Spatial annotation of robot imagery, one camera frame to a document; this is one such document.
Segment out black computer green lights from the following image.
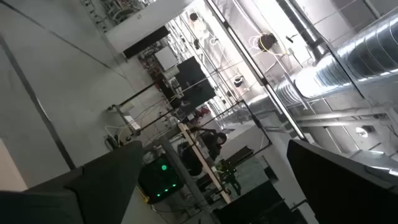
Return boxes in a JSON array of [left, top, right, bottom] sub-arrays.
[[137, 155, 185, 205]]

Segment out light wooden desk top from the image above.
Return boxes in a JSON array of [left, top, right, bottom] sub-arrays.
[[177, 123, 233, 205]]

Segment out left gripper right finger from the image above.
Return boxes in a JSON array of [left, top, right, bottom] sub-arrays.
[[286, 139, 398, 224]]

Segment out black ceiling cable reel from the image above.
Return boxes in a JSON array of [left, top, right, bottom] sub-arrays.
[[257, 32, 278, 52]]

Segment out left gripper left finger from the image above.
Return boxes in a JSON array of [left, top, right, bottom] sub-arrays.
[[0, 140, 145, 224]]

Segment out person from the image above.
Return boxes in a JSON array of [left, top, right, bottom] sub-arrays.
[[194, 126, 228, 161]]

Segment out black monitor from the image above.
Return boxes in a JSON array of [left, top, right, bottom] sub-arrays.
[[174, 55, 217, 108]]

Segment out silver ventilation duct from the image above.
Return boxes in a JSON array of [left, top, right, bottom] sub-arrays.
[[245, 12, 398, 108]]

